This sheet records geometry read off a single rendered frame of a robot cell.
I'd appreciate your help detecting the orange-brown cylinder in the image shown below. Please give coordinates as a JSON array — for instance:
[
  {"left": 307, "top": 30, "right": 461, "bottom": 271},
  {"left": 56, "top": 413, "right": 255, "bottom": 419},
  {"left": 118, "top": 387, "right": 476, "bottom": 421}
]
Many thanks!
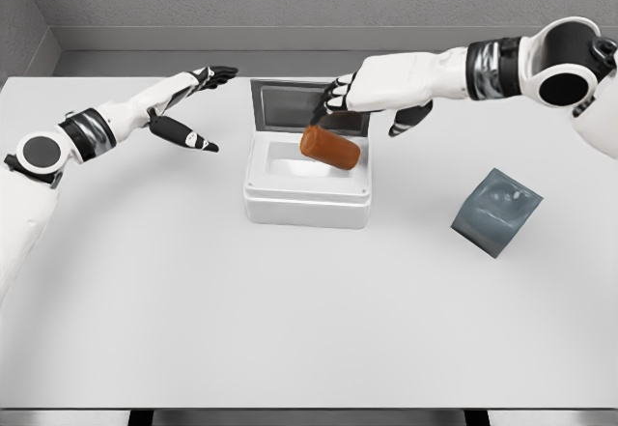
[{"left": 299, "top": 125, "right": 362, "bottom": 172}]

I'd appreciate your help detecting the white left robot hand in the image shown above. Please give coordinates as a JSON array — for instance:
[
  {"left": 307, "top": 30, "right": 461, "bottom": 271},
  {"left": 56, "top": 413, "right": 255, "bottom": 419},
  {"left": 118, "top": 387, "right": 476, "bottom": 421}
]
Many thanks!
[{"left": 126, "top": 65, "right": 239, "bottom": 154}]

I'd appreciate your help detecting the white box with open lid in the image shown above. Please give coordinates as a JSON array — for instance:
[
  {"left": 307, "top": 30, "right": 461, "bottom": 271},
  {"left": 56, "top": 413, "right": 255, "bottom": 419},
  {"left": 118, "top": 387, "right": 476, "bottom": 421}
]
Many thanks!
[{"left": 243, "top": 77, "right": 374, "bottom": 230}]

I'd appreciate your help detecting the grey-blue cube block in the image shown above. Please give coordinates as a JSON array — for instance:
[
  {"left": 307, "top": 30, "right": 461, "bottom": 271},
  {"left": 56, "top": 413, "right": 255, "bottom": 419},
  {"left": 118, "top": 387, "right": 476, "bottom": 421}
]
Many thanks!
[{"left": 450, "top": 167, "right": 547, "bottom": 258}]

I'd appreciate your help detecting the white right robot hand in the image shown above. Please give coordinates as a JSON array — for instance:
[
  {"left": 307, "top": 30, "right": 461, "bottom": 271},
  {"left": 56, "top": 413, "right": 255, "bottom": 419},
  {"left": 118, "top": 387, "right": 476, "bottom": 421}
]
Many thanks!
[{"left": 309, "top": 54, "right": 435, "bottom": 138}]

